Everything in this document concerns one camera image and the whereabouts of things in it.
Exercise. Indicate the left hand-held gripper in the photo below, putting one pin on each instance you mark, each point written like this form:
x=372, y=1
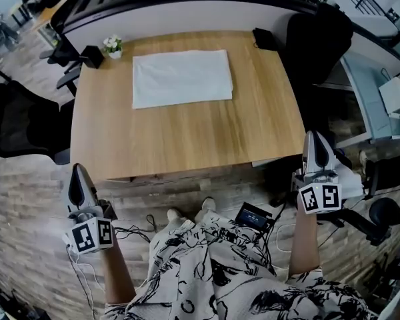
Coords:
x=91, y=235

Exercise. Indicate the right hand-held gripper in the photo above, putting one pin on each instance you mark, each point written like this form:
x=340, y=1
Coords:
x=320, y=197

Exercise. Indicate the white long-sleeved shirt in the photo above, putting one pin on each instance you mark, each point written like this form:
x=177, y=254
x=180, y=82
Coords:
x=181, y=78

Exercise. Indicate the person's right forearm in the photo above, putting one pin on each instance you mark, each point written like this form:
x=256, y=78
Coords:
x=305, y=242

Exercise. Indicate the person's left forearm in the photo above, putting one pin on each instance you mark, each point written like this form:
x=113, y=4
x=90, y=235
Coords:
x=118, y=272

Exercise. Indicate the light blue glass desk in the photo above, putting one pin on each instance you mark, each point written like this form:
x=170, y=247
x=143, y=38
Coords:
x=363, y=88

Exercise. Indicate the black office chair base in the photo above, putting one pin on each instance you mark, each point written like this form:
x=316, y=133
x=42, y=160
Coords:
x=380, y=218

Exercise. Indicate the black device with screen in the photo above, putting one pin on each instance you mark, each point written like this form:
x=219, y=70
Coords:
x=253, y=216

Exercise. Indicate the black mesh office chair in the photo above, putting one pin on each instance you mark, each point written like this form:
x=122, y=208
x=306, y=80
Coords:
x=23, y=122

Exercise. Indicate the person's left white shoe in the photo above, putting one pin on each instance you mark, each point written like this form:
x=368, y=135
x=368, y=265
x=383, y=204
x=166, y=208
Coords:
x=174, y=216

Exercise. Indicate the person's white shoe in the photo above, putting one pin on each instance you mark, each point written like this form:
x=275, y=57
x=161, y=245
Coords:
x=174, y=216
x=206, y=207

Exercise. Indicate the white paper bag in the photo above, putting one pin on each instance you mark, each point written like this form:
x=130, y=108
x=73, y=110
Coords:
x=398, y=93

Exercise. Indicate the black high-back office chair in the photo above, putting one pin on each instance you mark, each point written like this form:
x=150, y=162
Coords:
x=316, y=55

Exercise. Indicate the person's right white shoe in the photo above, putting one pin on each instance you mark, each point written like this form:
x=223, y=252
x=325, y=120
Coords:
x=206, y=207

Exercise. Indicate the small black device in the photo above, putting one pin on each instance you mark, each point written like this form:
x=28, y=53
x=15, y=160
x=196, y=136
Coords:
x=265, y=38

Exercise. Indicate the black square box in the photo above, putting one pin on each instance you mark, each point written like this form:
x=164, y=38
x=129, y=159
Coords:
x=91, y=57

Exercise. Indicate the black chair with armrests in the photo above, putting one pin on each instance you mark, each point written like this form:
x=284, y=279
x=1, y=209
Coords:
x=65, y=53

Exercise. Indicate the person's patterned dress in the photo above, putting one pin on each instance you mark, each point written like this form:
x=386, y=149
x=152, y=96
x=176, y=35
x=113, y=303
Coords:
x=226, y=278

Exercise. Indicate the white flowers in pot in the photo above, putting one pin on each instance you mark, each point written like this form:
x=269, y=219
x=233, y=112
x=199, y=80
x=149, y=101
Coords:
x=113, y=45

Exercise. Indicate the white desk partition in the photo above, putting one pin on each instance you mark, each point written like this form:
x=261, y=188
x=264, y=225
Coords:
x=186, y=15

